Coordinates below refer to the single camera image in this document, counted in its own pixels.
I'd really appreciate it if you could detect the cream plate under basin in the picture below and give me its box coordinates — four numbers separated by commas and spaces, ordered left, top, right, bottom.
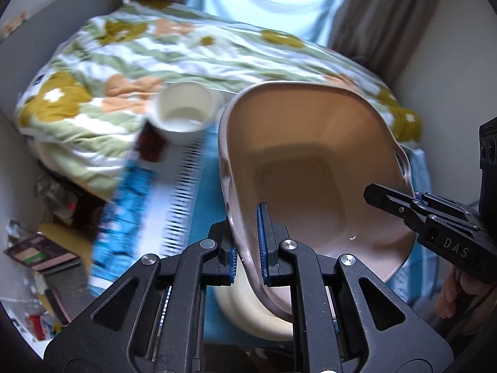
214, 265, 293, 342

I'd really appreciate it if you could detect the pink plastic basin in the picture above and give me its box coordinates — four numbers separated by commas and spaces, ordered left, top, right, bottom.
218, 82, 414, 320

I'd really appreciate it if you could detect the white small cup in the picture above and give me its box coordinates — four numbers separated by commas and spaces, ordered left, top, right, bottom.
146, 82, 225, 146

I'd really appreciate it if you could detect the floral bed quilt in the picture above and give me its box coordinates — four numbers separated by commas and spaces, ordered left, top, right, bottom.
13, 1, 423, 199

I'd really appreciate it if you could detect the grey headboard panel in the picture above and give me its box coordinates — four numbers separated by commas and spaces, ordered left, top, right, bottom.
1, 0, 123, 120

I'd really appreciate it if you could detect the right hand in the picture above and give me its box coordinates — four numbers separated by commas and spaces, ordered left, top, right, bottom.
435, 264, 496, 334

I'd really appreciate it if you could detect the teal blue table cloth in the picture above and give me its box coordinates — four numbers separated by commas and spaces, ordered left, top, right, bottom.
87, 127, 440, 344

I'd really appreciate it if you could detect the clutter of books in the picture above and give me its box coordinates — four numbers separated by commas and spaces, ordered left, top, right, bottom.
4, 223, 94, 328

